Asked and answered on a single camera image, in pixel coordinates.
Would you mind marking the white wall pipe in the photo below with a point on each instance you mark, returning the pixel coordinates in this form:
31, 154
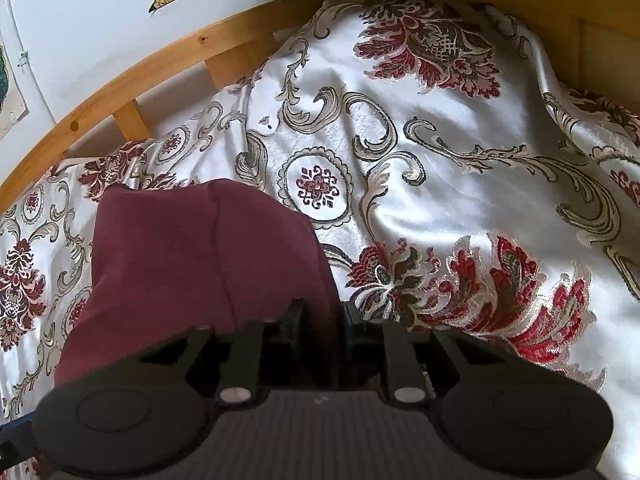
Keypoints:
35, 75

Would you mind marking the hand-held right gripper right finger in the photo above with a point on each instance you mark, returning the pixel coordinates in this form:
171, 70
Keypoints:
356, 332

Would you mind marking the white floral bedspread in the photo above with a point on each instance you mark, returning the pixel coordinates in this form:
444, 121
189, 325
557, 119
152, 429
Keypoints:
450, 185

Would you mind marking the maroon garment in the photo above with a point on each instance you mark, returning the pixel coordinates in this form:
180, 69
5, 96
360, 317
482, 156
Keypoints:
175, 260

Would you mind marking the beige and green wall poster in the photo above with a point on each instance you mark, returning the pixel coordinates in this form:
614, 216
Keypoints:
10, 95

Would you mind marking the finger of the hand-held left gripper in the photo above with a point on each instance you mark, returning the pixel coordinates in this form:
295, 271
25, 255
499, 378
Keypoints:
20, 432

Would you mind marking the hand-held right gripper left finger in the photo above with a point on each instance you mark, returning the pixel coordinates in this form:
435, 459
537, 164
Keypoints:
294, 327

